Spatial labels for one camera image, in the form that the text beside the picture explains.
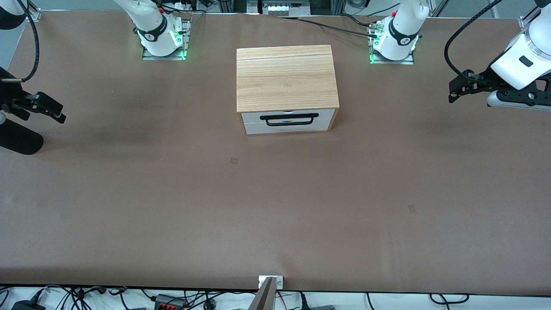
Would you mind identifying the white power strip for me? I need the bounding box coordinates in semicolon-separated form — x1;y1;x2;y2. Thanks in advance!
263;0;311;18

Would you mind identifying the black braided cable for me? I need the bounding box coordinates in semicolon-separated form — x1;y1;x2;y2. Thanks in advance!
297;17;379;38

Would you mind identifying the black metal drawer handle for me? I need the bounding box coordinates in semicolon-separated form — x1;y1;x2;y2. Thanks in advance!
260;113;319;127

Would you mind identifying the black rounded object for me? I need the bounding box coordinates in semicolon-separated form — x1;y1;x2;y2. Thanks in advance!
0;115;44;155

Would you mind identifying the brown camera mount pole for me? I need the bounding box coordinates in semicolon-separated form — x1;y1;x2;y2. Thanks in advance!
248;277;276;310

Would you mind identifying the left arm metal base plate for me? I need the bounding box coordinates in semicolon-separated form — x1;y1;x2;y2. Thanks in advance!
369;22;415;65

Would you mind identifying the aluminium profile frame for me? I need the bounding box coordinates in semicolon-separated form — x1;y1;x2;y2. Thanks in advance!
189;0;448;18

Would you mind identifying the thin black cable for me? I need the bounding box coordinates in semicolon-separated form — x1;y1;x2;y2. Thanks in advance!
341;14;379;29

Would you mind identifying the brown table cover sheet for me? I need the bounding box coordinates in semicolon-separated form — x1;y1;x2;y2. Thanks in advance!
0;9;551;298

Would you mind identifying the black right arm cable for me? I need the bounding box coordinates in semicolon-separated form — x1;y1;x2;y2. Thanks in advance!
2;0;40;83

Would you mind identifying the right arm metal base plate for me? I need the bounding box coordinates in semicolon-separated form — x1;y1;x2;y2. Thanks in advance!
142;19;190;61

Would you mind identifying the light wooden drawer cabinet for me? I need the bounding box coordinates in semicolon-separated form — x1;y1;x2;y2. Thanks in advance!
236;44;340;136

